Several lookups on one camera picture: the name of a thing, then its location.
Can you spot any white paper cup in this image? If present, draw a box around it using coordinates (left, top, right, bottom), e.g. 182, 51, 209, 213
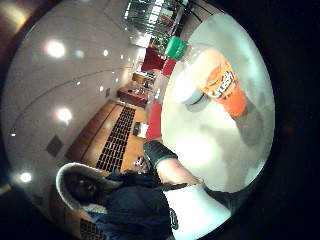
171, 71, 205, 106

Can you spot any round ceiling lamp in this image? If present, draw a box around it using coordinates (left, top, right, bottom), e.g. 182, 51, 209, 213
53, 105, 75, 126
43, 38, 68, 60
17, 169, 35, 185

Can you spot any large glass window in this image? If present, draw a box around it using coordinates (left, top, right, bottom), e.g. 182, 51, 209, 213
123, 0, 186, 38

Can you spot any red sofa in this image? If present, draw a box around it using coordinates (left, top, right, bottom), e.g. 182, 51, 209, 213
145, 101, 164, 142

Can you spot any the person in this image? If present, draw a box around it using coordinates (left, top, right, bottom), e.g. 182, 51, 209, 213
54, 162, 181, 240

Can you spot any red armchair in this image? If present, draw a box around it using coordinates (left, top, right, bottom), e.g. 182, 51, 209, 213
161, 58, 178, 78
140, 46, 167, 73

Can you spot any orange soda bottle green cap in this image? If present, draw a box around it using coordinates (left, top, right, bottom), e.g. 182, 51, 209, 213
164, 35, 268, 148

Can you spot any grey square ceiling vent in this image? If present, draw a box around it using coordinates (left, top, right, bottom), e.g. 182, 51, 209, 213
45, 134, 64, 158

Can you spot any brown wooden counter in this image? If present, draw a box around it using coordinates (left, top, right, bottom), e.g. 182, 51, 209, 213
116, 85, 149, 109

